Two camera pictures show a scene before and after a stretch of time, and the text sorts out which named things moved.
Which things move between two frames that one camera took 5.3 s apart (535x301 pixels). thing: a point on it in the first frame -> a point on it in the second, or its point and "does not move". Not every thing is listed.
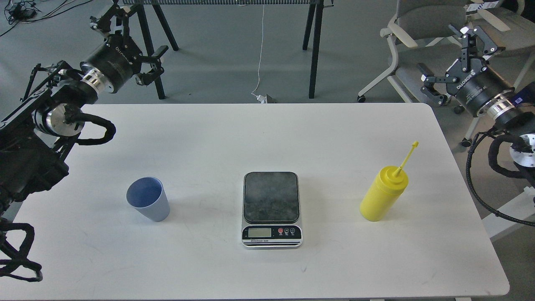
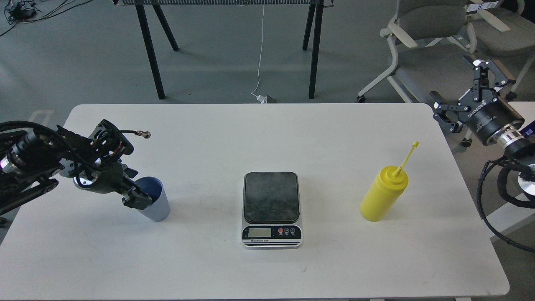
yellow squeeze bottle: (383, 192) does not move
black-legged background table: (314, 22) does not move
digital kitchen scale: (271, 210) does not move
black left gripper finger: (143, 79) -> (136, 197)
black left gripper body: (113, 62) -> (105, 173)
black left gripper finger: (103, 23) -> (131, 173)
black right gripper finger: (480, 46) -> (482, 70)
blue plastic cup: (148, 195) does not move
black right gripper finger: (429, 89) -> (447, 114)
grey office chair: (422, 32) does not move
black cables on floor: (24, 11) does not move
